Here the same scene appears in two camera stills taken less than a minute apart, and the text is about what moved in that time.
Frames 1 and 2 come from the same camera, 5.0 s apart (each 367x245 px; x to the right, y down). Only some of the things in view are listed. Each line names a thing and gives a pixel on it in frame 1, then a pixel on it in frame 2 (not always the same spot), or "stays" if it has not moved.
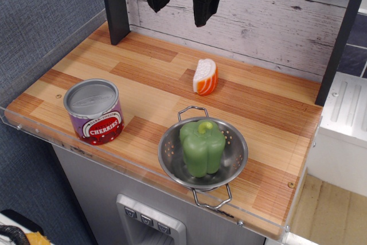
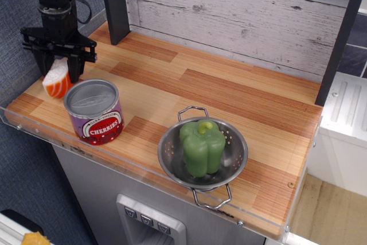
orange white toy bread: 205,77 → 57,82
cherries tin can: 95,111 stays
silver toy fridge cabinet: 122,210 stays
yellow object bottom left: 36,238 stays
